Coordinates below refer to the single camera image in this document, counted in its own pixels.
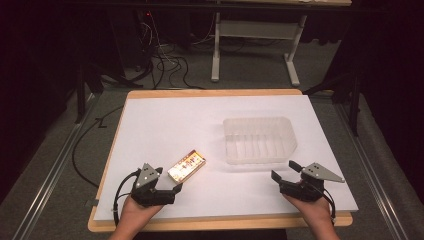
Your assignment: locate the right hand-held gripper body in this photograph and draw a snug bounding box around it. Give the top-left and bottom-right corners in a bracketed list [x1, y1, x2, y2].
[279, 161, 346, 203]

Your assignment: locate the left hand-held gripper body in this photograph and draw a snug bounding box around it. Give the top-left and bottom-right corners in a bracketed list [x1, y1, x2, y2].
[130, 162, 176, 207]

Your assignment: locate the golden snack packet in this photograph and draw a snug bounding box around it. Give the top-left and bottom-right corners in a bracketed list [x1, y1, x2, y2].
[166, 149, 207, 186]

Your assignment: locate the clear plastic container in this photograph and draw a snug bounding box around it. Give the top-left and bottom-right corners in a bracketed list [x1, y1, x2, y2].
[222, 116, 299, 166]

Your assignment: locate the person's left hand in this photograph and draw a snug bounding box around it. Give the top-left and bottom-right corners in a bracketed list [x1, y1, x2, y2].
[118, 194, 165, 232]

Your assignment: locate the person's right hand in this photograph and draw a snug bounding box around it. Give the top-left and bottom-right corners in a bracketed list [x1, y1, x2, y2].
[282, 193, 335, 229]

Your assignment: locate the white board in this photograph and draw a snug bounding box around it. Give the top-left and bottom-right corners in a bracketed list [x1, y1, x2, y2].
[93, 94, 360, 222]

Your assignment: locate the black metal stand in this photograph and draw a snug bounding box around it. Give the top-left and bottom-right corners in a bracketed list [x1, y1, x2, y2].
[73, 56, 145, 125]
[302, 65, 364, 137]

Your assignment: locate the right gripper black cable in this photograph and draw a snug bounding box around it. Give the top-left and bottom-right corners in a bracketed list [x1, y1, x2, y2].
[311, 182, 337, 225]

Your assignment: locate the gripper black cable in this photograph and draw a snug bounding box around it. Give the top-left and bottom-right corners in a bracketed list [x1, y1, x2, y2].
[112, 168, 142, 228]
[311, 182, 337, 225]

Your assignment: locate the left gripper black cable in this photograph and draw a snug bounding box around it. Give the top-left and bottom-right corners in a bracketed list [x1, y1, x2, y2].
[112, 168, 142, 228]

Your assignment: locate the metal floor rail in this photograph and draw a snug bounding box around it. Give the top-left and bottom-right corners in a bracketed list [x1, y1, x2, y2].
[12, 92, 102, 240]
[332, 99, 402, 240]

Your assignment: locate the long black floor cable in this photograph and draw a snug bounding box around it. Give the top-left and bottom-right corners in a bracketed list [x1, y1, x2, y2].
[71, 105, 125, 188]

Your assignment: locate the tangle of floor cables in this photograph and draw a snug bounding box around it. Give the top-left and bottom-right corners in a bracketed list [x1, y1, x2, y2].
[131, 9, 218, 91]

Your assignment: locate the white metal desk frame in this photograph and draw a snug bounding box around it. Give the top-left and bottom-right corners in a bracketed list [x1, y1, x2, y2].
[210, 11, 308, 88]

